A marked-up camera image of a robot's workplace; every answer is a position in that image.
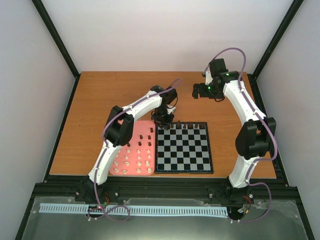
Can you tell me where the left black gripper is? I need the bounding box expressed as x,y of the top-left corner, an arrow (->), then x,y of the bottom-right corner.
151,106 -> 175,131

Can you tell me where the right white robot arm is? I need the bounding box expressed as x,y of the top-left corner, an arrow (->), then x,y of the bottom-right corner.
192,58 -> 276,203

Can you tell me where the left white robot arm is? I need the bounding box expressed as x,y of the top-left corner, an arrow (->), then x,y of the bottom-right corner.
83,85 -> 178,202

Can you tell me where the black and white chessboard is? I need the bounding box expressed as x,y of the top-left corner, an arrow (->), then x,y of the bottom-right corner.
155,122 -> 214,174

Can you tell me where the pink plastic tray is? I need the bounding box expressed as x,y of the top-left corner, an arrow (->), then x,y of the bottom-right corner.
109,120 -> 156,177

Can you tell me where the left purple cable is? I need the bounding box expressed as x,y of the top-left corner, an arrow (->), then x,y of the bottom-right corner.
87,78 -> 182,224

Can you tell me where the right black frame post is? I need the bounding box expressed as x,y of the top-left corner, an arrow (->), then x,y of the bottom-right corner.
251,0 -> 305,79

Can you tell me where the black frame post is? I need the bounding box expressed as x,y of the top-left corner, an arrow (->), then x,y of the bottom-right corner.
251,0 -> 305,79
31,0 -> 81,80

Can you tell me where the black aluminium base frame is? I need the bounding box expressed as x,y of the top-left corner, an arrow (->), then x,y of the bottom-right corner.
15,73 -> 315,240

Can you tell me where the light blue cable duct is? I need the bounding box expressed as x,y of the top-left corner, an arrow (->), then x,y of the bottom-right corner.
38,203 -> 228,218

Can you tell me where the left black frame post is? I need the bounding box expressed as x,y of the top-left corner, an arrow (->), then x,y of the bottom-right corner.
31,0 -> 81,80

